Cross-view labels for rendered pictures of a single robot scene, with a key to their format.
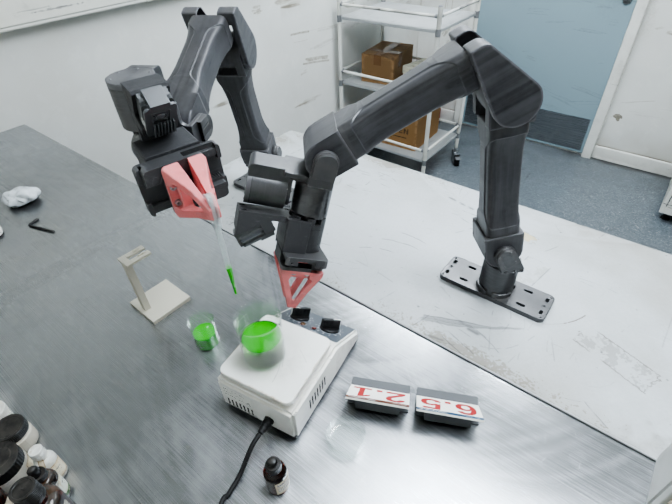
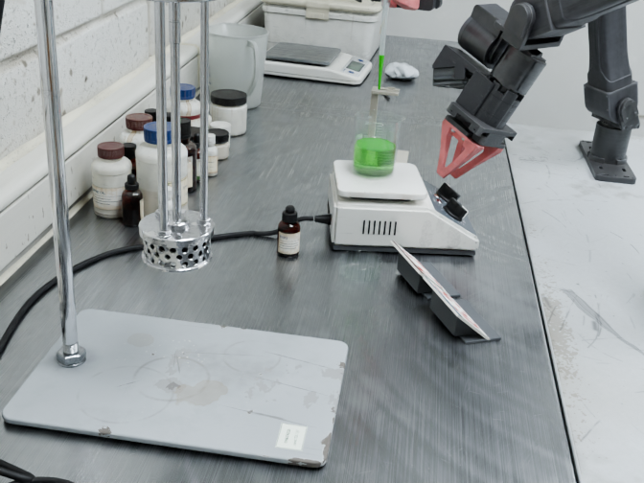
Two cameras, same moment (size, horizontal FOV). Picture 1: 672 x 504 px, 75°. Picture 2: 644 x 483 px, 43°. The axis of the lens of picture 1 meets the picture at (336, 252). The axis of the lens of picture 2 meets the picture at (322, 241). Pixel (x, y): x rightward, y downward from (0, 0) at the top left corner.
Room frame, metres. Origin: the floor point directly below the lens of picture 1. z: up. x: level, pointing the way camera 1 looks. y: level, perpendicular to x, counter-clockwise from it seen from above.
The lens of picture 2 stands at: (-0.26, -0.74, 1.39)
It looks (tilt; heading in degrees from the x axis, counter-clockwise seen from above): 26 degrees down; 56
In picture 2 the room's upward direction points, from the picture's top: 4 degrees clockwise
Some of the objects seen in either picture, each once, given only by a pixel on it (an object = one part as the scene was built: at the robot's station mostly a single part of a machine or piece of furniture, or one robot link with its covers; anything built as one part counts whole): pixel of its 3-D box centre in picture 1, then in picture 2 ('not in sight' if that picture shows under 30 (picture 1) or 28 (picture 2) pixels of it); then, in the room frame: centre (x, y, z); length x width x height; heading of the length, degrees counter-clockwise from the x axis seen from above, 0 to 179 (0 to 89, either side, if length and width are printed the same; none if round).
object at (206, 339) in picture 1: (204, 331); not in sight; (0.48, 0.23, 0.93); 0.04 x 0.04 x 0.06
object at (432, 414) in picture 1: (448, 403); (461, 307); (0.33, -0.15, 0.92); 0.09 x 0.06 x 0.04; 76
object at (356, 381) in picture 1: (379, 392); (425, 267); (0.36, -0.05, 0.92); 0.09 x 0.06 x 0.04; 76
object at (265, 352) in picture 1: (263, 335); (377, 146); (0.39, 0.11, 1.03); 0.07 x 0.06 x 0.08; 152
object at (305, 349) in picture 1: (276, 356); (378, 178); (0.38, 0.09, 0.98); 0.12 x 0.12 x 0.01; 60
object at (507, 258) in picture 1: (501, 248); not in sight; (0.58, -0.29, 1.00); 0.09 x 0.06 x 0.06; 4
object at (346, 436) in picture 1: (346, 437); (359, 266); (0.30, 0.00, 0.91); 0.06 x 0.06 x 0.02
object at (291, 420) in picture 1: (289, 361); (393, 209); (0.41, 0.08, 0.94); 0.22 x 0.13 x 0.08; 150
